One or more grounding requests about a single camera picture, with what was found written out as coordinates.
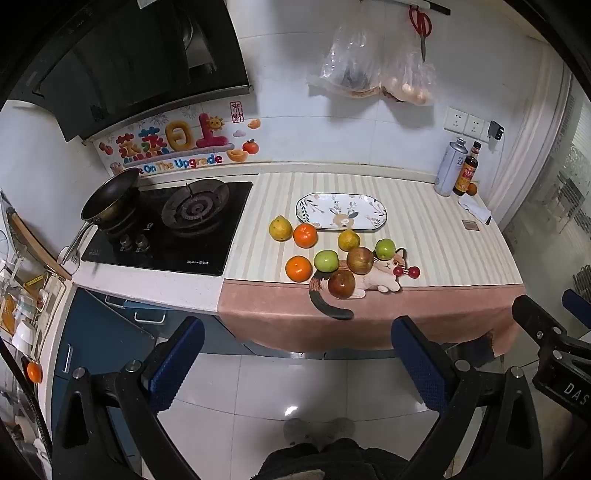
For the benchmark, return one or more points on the black range hood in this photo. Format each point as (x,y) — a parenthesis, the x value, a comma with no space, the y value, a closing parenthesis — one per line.
(138,55)

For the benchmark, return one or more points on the grey slipper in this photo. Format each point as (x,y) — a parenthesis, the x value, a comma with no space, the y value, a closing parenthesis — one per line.
(300,431)
(339,429)

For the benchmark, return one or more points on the person's dark pants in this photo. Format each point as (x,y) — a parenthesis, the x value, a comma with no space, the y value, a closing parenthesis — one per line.
(318,464)

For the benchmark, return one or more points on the metal dish rack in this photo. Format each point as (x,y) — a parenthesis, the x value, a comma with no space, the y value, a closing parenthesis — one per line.
(27,295)

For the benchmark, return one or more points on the dark sauce bottle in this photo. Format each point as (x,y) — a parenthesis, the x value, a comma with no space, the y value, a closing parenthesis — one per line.
(466,175)

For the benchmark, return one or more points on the white cloth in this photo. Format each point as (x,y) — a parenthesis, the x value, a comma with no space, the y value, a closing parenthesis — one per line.
(475,207)

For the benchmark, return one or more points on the floral oval plate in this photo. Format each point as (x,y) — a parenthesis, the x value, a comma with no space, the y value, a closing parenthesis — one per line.
(323,207)

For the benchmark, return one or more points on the small brown card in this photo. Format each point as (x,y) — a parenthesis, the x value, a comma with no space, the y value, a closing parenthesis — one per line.
(471,225)

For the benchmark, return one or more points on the white wall outlet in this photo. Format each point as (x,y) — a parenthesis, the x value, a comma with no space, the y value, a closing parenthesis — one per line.
(455,120)
(474,125)

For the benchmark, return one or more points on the black wall rail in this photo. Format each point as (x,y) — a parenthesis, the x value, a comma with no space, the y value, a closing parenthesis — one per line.
(434,7)

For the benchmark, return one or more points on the clear plastic bag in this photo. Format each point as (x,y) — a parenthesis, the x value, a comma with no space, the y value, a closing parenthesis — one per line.
(341,64)

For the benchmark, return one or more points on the red apple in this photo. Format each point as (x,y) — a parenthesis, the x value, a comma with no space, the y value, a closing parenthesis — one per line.
(360,260)
(341,284)

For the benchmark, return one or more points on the green apple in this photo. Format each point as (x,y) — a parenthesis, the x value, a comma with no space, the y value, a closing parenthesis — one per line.
(384,249)
(327,261)

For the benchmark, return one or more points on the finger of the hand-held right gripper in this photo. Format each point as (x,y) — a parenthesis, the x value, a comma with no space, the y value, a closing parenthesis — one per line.
(535,318)
(577,301)

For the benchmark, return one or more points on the grey spray can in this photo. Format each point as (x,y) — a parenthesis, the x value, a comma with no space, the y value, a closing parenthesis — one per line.
(448,170)

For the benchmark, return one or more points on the wooden cutting board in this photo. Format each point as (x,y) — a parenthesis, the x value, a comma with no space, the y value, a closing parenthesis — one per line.
(37,249)

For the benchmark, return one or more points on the grey plug charger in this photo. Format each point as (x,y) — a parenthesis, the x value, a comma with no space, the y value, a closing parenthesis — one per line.
(496,130)

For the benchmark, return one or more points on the colourful wall sticker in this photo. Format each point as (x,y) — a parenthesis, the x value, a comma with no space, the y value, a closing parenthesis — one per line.
(184,138)

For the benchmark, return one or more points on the black frying pan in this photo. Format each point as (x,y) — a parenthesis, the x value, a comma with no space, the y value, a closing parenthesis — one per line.
(108,198)

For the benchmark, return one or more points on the plastic bag of eggs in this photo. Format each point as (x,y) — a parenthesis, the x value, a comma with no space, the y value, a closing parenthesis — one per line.
(411,87)

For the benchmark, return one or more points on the black gas stove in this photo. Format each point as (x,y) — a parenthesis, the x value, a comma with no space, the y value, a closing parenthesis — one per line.
(198,244)

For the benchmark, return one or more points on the small orange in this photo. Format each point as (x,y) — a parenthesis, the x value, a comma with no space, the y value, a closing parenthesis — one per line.
(33,372)
(472,189)

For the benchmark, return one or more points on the yellow lemon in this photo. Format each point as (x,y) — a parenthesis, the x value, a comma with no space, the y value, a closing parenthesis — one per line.
(349,240)
(280,228)

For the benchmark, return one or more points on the frosted glass door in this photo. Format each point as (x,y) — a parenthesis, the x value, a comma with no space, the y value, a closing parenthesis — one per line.
(554,207)

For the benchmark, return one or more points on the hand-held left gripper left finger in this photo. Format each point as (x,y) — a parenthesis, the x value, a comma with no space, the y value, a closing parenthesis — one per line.
(178,364)

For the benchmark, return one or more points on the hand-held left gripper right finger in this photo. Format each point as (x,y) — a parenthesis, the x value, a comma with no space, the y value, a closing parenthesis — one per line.
(420,360)

